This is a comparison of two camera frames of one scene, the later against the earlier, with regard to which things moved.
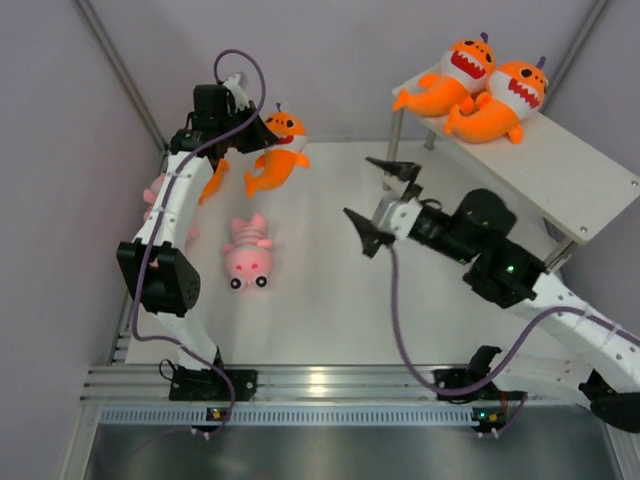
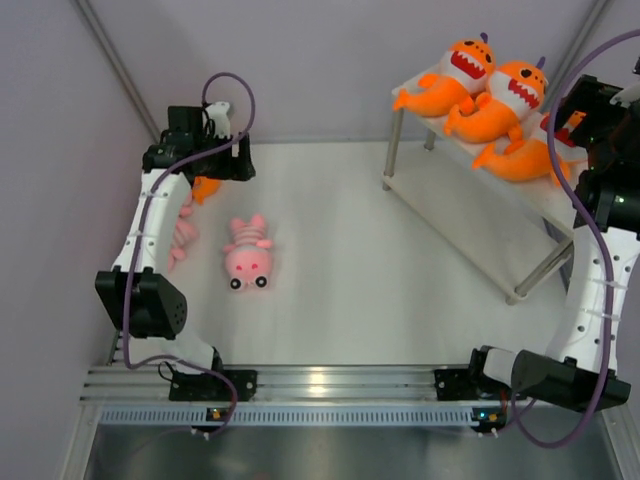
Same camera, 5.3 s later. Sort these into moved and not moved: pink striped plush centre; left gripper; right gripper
Moved: right gripper; left gripper
Not moved: pink striped plush centre
